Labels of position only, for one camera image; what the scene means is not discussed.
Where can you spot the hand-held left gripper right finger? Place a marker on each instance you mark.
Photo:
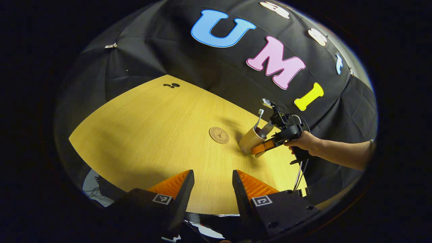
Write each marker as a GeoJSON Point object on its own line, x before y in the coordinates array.
{"type": "Point", "coordinates": [241, 199]}

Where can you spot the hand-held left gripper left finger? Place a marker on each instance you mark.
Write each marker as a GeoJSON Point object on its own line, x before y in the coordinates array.
{"type": "Point", "coordinates": [184, 199]}

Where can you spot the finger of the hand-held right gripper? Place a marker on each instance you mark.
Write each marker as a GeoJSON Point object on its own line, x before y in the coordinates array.
{"type": "Point", "coordinates": [263, 147]}

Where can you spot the beige cup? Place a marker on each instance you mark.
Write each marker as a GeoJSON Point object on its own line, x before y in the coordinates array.
{"type": "Point", "coordinates": [248, 140]}

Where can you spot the white toothpaste tube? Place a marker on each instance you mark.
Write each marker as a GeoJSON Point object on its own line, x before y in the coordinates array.
{"type": "Point", "coordinates": [267, 130]}

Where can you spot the white toothbrush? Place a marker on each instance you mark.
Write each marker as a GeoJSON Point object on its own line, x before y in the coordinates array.
{"type": "Point", "coordinates": [259, 118]}

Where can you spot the round brown coaster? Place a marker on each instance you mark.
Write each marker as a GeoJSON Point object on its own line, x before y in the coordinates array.
{"type": "Point", "coordinates": [219, 135]}

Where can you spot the wooden desktop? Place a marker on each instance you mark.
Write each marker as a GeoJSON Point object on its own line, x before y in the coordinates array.
{"type": "Point", "coordinates": [152, 141]}

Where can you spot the black double desk grommet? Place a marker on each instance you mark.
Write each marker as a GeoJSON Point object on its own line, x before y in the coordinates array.
{"type": "Point", "coordinates": [174, 85]}

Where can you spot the black backdrop cloth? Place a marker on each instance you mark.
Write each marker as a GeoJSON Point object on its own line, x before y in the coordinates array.
{"type": "Point", "coordinates": [152, 50]}

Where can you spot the silver cloth clip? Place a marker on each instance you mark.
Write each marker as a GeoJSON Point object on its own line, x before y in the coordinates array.
{"type": "Point", "coordinates": [110, 45]}

